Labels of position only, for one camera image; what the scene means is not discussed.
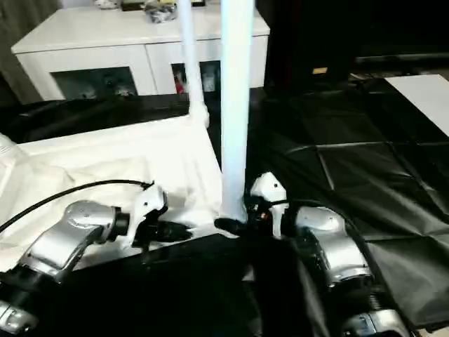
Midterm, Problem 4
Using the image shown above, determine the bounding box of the grey curtain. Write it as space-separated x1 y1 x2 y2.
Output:
0 0 58 103

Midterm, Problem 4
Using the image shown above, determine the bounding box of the black left wrist camera cable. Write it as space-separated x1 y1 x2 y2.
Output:
0 178 156 233

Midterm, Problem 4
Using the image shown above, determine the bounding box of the white plastic table leg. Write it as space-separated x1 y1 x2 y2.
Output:
177 0 212 124
0 131 19 159
220 0 255 221

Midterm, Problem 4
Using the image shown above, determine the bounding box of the white plastic table top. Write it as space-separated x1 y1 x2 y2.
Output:
0 111 247 272

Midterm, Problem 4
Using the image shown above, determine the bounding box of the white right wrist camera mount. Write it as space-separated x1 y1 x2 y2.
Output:
248 171 289 240

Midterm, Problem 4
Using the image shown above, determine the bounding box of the white cabinet with glass doors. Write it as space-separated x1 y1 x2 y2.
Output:
11 6 272 102

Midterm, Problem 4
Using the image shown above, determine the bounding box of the black work mat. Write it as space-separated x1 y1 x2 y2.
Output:
0 79 449 337

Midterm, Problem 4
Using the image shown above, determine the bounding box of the white flat board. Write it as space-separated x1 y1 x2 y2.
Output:
384 74 449 138

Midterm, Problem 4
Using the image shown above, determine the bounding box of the black tangled bundle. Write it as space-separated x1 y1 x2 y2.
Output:
145 1 177 25

